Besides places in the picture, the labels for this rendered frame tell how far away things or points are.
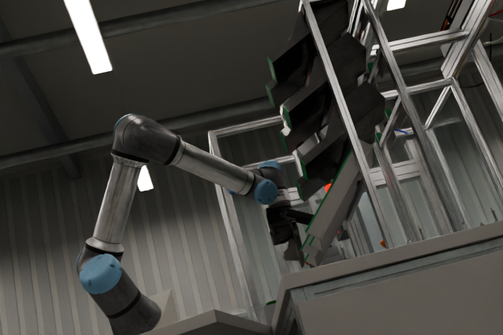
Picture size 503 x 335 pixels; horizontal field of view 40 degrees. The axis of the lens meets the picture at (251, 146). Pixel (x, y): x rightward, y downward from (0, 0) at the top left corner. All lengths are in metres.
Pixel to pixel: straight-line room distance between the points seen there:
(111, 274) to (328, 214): 0.64
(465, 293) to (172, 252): 9.22
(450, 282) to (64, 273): 9.50
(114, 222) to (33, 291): 8.73
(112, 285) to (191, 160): 0.41
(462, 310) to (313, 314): 0.29
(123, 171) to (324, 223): 0.66
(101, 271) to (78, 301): 8.59
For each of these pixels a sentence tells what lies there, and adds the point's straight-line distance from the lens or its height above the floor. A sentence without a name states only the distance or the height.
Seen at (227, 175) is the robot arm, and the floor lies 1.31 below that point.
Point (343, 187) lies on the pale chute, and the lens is 1.76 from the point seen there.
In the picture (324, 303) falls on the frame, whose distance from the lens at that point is 1.40.
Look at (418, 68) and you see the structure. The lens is 10.11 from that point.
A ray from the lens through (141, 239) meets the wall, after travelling 10.65.
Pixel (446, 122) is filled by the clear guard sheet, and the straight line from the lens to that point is 3.74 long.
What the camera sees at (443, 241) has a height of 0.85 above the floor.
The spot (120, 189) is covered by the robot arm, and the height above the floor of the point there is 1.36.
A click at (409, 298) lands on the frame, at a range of 1.43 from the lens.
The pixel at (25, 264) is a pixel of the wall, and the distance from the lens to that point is 10.94.
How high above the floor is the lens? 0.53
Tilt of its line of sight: 24 degrees up
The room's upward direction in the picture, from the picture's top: 16 degrees counter-clockwise
